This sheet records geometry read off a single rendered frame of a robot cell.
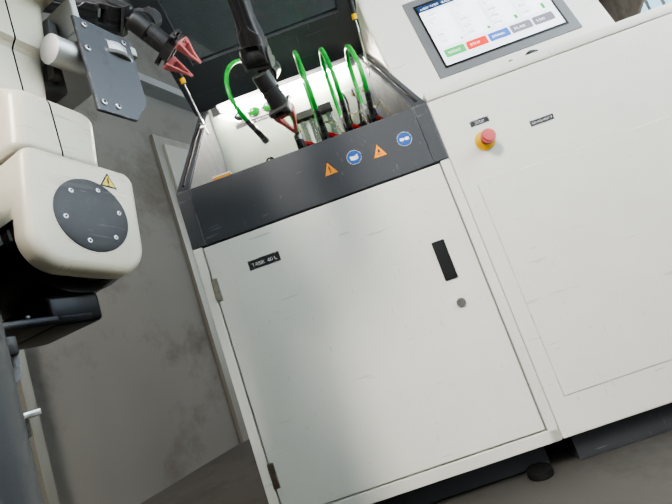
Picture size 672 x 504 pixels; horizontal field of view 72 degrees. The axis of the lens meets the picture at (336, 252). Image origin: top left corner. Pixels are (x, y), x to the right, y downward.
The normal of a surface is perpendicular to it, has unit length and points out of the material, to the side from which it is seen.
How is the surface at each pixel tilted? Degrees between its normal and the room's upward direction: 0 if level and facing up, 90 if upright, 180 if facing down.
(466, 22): 76
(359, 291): 90
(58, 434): 90
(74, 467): 90
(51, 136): 90
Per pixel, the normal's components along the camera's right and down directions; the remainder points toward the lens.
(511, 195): -0.08, -0.13
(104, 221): 0.84, -0.36
